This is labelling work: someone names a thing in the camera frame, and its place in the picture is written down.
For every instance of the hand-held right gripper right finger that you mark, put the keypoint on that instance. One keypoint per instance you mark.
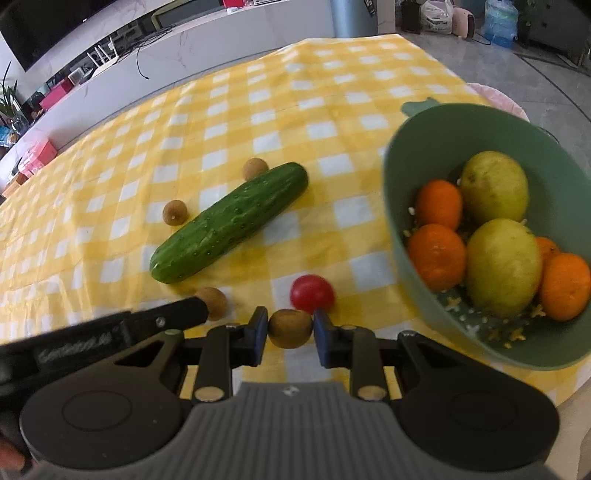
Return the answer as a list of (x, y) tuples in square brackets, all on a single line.
[(323, 342)]

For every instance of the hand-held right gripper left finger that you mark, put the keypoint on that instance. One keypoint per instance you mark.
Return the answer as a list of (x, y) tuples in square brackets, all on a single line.
[(258, 338)]

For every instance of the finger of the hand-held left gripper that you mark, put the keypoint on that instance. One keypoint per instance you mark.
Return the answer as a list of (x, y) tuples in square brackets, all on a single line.
[(180, 314)]

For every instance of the red cherry tomato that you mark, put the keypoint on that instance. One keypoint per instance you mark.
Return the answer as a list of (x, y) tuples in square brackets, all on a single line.
[(312, 293)]

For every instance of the green cucumber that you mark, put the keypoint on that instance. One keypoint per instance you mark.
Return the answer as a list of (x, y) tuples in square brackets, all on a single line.
[(231, 221)]

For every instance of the orange tangerine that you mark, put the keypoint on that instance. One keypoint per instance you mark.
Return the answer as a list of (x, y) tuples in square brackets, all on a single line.
[(565, 286), (438, 204), (436, 256), (547, 249)]

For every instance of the green colander bowl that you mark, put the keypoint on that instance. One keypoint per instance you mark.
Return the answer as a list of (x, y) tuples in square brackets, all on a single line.
[(397, 184)]

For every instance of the yellow-green pear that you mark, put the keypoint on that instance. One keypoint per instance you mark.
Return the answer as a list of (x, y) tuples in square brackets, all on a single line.
[(495, 187), (503, 267)]

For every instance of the person's left hand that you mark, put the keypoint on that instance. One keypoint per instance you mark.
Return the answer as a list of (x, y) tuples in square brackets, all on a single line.
[(9, 454)]

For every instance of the pink-red box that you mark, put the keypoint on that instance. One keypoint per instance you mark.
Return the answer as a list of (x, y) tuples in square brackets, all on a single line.
[(39, 156)]

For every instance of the yellow checkered cloth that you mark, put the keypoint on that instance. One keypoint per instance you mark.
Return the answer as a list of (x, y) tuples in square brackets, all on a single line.
[(277, 115)]

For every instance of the magenta box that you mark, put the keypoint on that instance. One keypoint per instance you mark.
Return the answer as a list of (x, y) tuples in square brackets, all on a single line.
[(57, 97)]

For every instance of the white marble television cabinet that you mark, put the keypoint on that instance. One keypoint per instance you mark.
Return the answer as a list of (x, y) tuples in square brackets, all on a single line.
[(184, 55)]

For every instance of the green leafy plant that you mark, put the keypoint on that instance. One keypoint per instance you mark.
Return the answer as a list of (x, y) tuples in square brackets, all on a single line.
[(9, 101)]

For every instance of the white router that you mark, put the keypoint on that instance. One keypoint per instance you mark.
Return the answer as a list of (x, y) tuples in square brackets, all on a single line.
[(99, 55)]

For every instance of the pink plate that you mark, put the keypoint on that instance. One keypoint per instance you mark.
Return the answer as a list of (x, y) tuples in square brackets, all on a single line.
[(503, 99)]

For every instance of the red box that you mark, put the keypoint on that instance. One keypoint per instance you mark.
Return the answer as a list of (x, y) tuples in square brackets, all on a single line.
[(235, 3)]

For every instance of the black television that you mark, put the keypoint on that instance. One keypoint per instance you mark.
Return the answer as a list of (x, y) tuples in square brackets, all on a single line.
[(46, 27)]

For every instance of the grey trash can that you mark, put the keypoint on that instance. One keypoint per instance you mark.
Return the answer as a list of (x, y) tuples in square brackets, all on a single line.
[(353, 16)]

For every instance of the white plastic bag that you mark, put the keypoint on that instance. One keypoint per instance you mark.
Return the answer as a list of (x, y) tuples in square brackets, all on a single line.
[(436, 17)]

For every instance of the pink heater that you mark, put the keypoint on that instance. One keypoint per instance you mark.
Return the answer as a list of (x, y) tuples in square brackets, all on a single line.
[(464, 22)]

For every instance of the blue water jug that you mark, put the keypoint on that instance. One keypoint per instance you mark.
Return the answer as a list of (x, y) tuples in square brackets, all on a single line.
[(501, 23)]

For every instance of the dark grey cabinet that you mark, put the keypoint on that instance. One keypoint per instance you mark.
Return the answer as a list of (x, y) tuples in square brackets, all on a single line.
[(554, 23)]

